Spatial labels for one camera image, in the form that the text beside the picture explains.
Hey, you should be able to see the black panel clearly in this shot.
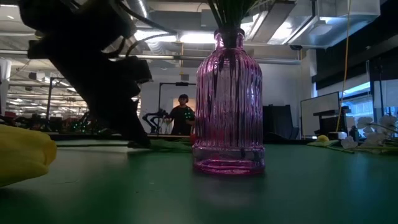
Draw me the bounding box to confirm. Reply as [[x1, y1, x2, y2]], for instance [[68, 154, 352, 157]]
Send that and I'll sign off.
[[262, 104, 300, 141]]

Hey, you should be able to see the ceiling strip light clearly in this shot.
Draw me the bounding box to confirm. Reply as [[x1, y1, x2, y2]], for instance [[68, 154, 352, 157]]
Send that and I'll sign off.
[[133, 29, 215, 44]]

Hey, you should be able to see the black rectangular stand frame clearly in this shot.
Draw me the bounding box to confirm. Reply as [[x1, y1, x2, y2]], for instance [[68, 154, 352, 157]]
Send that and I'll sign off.
[[157, 82, 197, 135]]

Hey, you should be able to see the yellow hanging cable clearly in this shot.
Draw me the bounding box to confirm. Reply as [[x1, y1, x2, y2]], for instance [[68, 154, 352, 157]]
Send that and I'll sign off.
[[335, 0, 352, 132]]

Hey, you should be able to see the silver ceiling duct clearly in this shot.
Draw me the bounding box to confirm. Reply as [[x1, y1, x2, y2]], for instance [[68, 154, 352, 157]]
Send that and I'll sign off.
[[248, 0, 382, 49]]

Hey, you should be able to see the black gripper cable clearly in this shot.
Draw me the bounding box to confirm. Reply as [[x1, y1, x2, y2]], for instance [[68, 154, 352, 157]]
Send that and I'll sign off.
[[118, 0, 178, 58]]

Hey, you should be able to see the pink ribbed glass vase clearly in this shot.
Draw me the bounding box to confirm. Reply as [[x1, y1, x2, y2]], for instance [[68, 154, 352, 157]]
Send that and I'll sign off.
[[192, 27, 267, 175]]

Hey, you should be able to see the blue artificial flower bunch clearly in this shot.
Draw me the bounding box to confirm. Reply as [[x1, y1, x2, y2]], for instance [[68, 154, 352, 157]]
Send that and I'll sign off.
[[206, 0, 276, 49]]

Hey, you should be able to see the white cup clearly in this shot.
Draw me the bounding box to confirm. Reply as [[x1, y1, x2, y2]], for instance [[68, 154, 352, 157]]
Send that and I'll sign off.
[[328, 131, 348, 141]]

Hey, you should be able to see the white board screen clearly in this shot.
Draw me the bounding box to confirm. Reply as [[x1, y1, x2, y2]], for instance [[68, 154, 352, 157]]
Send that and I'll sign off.
[[300, 91, 341, 138]]

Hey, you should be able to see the white artificial flower bunch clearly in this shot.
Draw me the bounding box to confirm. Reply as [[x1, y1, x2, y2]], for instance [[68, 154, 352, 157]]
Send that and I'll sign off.
[[340, 114, 398, 156]]

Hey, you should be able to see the yellow artificial tulip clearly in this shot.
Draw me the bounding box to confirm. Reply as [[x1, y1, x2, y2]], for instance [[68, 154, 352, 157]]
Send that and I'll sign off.
[[307, 134, 355, 154], [0, 124, 58, 187]]

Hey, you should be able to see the person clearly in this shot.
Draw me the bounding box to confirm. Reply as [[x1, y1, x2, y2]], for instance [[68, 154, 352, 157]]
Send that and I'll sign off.
[[164, 93, 196, 136]]

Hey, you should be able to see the grey ceiling pipe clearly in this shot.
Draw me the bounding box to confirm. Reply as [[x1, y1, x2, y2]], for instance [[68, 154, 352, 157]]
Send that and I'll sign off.
[[0, 49, 302, 65]]

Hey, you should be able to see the black desk equipment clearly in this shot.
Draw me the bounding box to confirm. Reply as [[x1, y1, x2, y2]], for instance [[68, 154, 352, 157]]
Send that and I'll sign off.
[[313, 105, 352, 138]]

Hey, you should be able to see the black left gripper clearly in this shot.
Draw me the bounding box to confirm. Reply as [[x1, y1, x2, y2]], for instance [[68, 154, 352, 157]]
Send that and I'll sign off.
[[27, 35, 152, 149]]

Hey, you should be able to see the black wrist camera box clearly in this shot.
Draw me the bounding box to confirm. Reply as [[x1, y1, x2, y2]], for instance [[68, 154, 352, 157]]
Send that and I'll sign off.
[[116, 57, 153, 85]]

